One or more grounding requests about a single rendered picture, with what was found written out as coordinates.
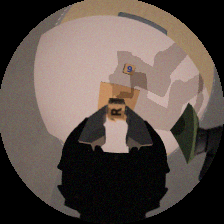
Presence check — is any tan flat mat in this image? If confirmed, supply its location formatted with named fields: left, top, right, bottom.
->
left=97, top=82, right=140, bottom=111

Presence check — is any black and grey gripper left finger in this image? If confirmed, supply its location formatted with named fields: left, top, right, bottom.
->
left=57, top=104, right=108, bottom=171

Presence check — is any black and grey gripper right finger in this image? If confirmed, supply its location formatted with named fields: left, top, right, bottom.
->
left=124, top=106, right=170, bottom=174

